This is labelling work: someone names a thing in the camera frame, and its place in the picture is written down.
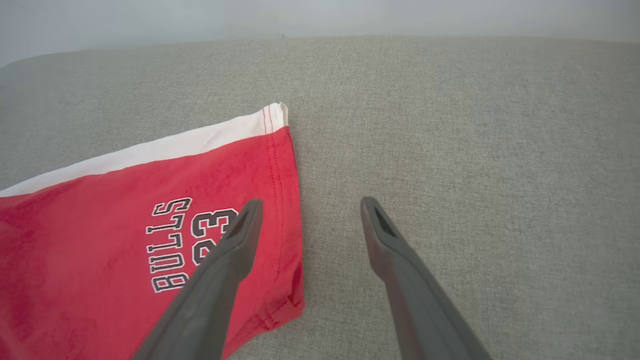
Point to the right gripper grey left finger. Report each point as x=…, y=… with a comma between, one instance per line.
x=210, y=295

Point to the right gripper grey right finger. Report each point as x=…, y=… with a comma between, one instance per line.
x=420, y=305

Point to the red Bulls 23 shorts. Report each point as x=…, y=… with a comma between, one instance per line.
x=75, y=250

